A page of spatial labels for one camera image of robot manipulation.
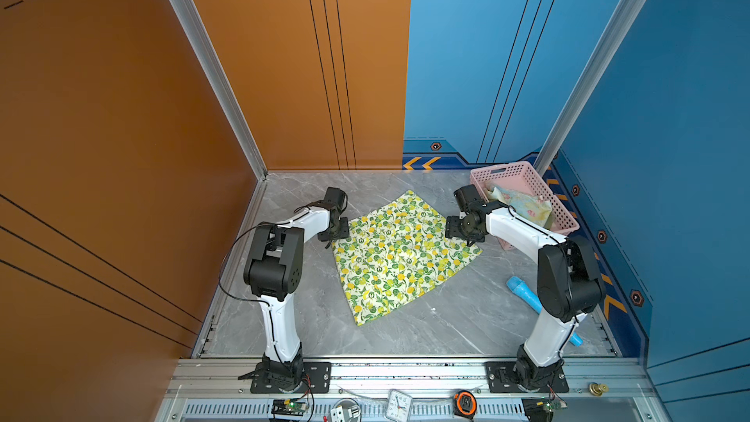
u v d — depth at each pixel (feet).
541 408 2.30
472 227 2.34
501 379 2.38
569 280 1.59
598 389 2.29
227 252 3.48
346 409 2.08
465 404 2.20
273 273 1.75
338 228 2.84
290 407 2.30
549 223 3.35
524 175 3.80
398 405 2.24
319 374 2.43
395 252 3.16
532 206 3.50
